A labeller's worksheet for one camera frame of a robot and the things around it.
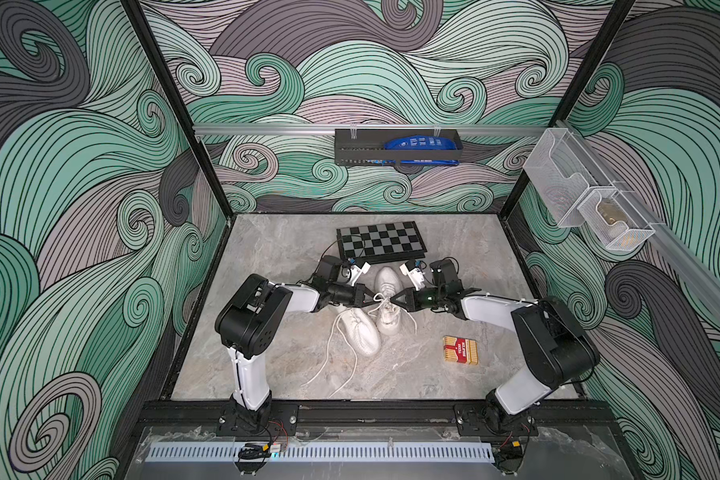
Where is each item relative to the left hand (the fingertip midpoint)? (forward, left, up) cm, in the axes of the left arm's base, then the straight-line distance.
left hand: (380, 298), depth 87 cm
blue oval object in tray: (+40, -13, +28) cm, 51 cm away
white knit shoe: (-4, -2, -2) cm, 5 cm away
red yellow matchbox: (-13, -23, -6) cm, 27 cm away
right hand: (+1, -5, -3) cm, 5 cm away
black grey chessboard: (+25, -2, -4) cm, 25 cm away
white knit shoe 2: (-8, +5, -6) cm, 11 cm away
